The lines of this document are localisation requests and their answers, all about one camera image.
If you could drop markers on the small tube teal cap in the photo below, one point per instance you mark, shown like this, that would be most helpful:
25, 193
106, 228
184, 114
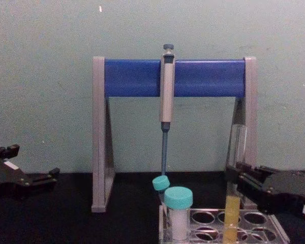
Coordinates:
160, 183

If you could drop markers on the black table cloth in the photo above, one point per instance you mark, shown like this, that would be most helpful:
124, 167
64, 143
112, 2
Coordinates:
73, 223

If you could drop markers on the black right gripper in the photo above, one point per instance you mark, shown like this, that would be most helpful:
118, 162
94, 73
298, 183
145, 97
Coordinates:
289, 193

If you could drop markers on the large white tube teal cap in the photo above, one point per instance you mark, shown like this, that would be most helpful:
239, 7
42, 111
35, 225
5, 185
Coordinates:
178, 216

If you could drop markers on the grey stand with blue bar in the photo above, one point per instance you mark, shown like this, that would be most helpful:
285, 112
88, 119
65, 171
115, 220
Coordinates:
132, 77

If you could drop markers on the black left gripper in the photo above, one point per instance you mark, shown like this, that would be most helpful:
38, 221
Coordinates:
7, 178

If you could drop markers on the grey pipette with blue tip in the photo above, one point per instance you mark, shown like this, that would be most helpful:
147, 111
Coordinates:
166, 96

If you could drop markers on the glass tube with yellow liquid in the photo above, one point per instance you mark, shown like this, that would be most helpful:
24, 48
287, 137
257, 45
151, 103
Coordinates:
232, 216

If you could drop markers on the clear plastic tube rack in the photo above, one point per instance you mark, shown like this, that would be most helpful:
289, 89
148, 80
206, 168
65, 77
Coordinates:
259, 228

